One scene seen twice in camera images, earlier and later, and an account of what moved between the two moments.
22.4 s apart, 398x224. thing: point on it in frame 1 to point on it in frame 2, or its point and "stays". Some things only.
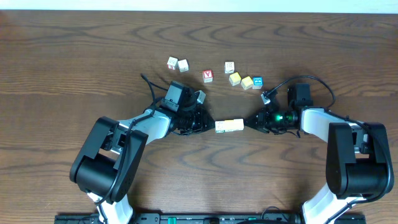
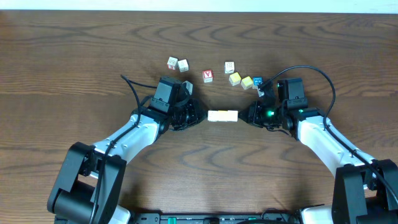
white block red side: (172, 63) stays
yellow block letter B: (247, 83) stays
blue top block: (257, 83) stays
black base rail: (207, 218) stays
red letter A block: (208, 76) stays
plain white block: (183, 65) stays
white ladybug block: (239, 124) to (232, 116)
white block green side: (219, 127) to (213, 116)
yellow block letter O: (229, 125) to (222, 115)
